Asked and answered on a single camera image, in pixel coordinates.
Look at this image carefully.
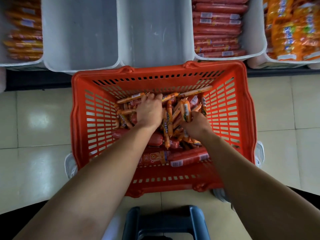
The orange sausage stick bundle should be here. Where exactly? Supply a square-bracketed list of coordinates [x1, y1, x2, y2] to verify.
[180, 97, 192, 123]

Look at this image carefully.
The red plastic shopping basket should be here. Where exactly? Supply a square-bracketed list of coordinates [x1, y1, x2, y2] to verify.
[70, 60, 258, 198]

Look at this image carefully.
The white bin with red sausages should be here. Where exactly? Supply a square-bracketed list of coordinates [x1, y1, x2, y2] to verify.
[191, 0, 268, 62]

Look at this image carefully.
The black shelf base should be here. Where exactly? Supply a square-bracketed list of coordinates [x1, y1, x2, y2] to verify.
[5, 65, 320, 92]

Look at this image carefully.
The person's right hand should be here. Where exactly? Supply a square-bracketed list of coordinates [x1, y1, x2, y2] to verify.
[181, 111, 215, 145]

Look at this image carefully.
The person's left hand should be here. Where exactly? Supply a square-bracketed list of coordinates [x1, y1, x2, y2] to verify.
[136, 93, 164, 130]

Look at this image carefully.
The dark blue plastic stool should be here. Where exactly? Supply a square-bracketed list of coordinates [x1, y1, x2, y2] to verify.
[122, 205, 211, 240]

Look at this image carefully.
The person's right forearm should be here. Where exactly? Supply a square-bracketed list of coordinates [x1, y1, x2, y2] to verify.
[199, 133, 320, 240]

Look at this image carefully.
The large red sausage white label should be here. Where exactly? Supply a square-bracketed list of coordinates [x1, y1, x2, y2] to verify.
[167, 147, 210, 168]

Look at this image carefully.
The large red sausage orange label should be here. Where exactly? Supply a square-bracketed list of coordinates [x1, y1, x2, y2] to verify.
[138, 150, 171, 166]

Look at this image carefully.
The pile of small orange sausages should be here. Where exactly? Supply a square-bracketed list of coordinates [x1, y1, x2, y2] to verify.
[114, 85, 213, 150]

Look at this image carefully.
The empty white plastic bin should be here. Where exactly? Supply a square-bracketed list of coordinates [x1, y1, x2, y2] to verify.
[41, 0, 122, 73]
[116, 0, 196, 68]

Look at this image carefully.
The stack of long red sausages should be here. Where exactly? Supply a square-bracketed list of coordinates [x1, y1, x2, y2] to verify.
[192, 0, 250, 58]

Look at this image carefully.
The stack of thin orange sausages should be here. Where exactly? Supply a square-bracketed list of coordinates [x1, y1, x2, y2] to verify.
[3, 0, 44, 61]

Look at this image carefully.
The white shoe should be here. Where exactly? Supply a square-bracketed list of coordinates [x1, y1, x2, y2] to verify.
[64, 153, 79, 179]
[254, 141, 265, 169]

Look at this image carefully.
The stack of orange sausage packs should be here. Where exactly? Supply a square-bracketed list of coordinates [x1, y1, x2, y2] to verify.
[262, 0, 320, 61]

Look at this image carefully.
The person's left forearm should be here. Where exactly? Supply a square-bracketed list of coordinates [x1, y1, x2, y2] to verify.
[12, 123, 157, 240]

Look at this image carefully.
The large plain red sausage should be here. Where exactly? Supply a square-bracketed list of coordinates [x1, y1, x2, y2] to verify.
[112, 128, 164, 147]

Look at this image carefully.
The white bin with orange sausages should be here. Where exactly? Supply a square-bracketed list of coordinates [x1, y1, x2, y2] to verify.
[0, 0, 45, 68]

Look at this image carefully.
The white bin with orange packs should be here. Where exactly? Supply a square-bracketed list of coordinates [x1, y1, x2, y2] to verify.
[247, 0, 320, 69]

